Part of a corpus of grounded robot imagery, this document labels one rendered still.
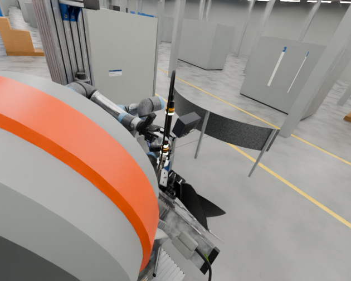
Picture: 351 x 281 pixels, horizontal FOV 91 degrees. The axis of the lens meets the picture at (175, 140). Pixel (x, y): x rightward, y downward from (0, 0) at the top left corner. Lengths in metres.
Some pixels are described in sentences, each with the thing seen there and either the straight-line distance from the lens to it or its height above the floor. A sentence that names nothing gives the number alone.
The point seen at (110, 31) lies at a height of 1.78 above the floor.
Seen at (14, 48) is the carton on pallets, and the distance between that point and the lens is 10.01.
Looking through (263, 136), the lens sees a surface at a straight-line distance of 2.83.
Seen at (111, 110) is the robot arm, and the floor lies 1.46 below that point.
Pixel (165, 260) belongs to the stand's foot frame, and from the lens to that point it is 2.06.
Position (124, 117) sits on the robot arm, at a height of 1.49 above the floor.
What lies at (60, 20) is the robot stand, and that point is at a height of 1.89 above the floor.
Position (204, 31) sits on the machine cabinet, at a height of 1.81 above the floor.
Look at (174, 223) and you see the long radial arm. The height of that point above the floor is 1.12.
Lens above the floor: 1.99
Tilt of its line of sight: 34 degrees down
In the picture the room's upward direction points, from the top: 10 degrees clockwise
